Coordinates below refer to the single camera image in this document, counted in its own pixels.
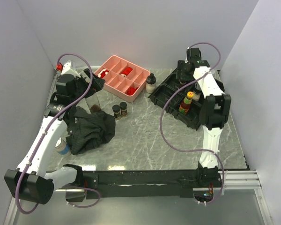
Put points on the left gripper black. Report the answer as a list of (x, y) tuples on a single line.
[(97, 84)]

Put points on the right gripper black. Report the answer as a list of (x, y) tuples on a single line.
[(181, 65)]

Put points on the clear lid seasoning jar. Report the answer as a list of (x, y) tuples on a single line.
[(197, 92)]

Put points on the white salt bottle black cap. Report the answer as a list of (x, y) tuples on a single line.
[(150, 83)]

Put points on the sauce bottle yellow cap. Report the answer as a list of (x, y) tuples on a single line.
[(186, 103)]

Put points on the dark spice jar black lid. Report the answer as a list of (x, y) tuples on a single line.
[(116, 111)]

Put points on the blue label white granule bottle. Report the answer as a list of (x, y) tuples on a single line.
[(214, 72)]

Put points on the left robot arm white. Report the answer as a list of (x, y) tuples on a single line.
[(30, 181)]

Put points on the blue label jar under arm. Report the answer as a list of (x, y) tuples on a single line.
[(62, 148)]

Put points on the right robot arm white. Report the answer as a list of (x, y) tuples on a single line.
[(210, 87)]

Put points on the red santa sock left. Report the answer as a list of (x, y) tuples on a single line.
[(103, 73)]

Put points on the red santa sock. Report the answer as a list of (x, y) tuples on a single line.
[(103, 73), (126, 71)]

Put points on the black compartment bin rack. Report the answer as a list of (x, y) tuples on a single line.
[(212, 111)]

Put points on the pink divided organizer tray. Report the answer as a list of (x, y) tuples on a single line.
[(118, 85)]

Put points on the red santa sock middle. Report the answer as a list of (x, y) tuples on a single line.
[(126, 71)]

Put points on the red sock front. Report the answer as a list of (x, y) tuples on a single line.
[(131, 91)]

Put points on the black cloth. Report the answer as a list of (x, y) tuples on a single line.
[(88, 131)]

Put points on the black base beam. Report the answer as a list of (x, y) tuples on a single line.
[(145, 183)]

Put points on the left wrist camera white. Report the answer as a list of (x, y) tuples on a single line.
[(67, 68)]

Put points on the aluminium rail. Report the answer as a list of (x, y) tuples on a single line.
[(238, 180)]

